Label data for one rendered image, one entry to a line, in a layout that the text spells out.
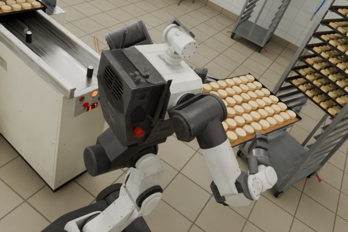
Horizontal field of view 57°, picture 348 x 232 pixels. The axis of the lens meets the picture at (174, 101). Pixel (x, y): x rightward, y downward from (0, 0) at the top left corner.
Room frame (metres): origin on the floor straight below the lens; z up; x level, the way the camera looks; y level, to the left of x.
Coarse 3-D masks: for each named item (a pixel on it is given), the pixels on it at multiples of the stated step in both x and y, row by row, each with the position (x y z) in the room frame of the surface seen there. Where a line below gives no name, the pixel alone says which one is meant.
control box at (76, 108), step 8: (88, 88) 1.23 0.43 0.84; (96, 88) 1.26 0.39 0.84; (80, 96) 1.16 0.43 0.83; (88, 96) 1.21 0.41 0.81; (96, 96) 1.26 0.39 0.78; (72, 104) 1.14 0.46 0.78; (80, 104) 1.17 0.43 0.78; (96, 104) 1.27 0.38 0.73; (72, 112) 1.14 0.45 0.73; (80, 112) 1.18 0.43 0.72
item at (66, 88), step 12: (0, 24) 1.40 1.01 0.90; (0, 36) 1.36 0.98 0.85; (12, 36) 1.34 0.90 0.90; (12, 48) 1.31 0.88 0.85; (24, 48) 1.28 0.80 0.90; (24, 60) 1.26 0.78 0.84; (36, 60) 1.22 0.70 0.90; (48, 72) 1.17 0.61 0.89; (60, 84) 1.13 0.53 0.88; (72, 96) 1.12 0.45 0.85
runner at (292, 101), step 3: (300, 96) 2.37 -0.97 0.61; (303, 96) 2.42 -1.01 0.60; (291, 99) 2.27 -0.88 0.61; (294, 99) 2.32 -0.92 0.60; (297, 99) 2.35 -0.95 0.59; (300, 99) 2.37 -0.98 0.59; (303, 99) 2.39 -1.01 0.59; (285, 102) 2.22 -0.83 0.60; (288, 102) 2.26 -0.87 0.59; (291, 102) 2.27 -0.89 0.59; (294, 102) 2.29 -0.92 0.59
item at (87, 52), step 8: (40, 16) 1.65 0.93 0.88; (48, 16) 1.65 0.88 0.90; (48, 24) 1.62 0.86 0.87; (56, 24) 1.60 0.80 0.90; (56, 32) 1.58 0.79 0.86; (64, 32) 1.55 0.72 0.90; (64, 40) 1.55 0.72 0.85; (72, 40) 1.52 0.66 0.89; (80, 40) 1.53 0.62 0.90; (80, 48) 1.49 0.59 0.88; (88, 48) 1.48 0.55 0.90; (88, 56) 1.46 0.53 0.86; (96, 56) 1.44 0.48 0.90; (96, 64) 1.43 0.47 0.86
